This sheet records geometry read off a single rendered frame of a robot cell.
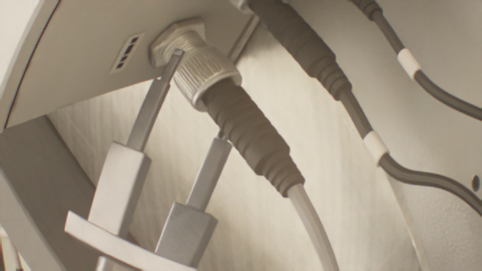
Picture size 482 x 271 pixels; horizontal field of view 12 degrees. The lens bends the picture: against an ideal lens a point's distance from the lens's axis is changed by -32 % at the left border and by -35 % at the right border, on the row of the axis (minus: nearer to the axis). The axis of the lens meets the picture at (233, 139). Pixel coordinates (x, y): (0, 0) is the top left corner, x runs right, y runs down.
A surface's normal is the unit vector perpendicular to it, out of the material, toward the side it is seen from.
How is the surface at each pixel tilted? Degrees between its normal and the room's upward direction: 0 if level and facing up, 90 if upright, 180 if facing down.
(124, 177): 62
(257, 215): 90
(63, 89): 132
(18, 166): 36
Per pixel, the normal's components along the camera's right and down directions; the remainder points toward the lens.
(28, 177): 0.32, -0.76
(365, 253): -0.74, 0.17
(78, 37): 0.55, 0.70
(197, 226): -0.33, -0.32
